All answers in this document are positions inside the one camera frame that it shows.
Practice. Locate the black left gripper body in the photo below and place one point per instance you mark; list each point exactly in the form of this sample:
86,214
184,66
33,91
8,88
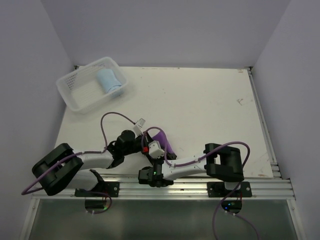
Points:
136,146

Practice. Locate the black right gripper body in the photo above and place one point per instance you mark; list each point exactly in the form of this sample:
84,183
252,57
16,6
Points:
168,184

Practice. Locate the dark grey purple cloth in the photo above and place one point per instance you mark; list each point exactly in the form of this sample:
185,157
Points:
160,137

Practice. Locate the light blue towel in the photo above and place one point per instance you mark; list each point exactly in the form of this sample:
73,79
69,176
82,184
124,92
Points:
109,82

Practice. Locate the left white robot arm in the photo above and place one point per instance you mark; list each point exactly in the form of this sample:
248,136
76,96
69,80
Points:
57,169

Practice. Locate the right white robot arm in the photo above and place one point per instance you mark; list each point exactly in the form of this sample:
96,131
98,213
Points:
222,162

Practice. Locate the white perforated plastic basket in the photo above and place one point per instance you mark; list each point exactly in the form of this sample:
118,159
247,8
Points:
81,90

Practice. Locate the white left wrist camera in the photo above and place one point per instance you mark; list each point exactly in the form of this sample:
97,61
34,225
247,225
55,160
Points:
138,127

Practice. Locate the aluminium mounting rail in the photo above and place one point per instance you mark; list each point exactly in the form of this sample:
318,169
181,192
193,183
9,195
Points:
193,188

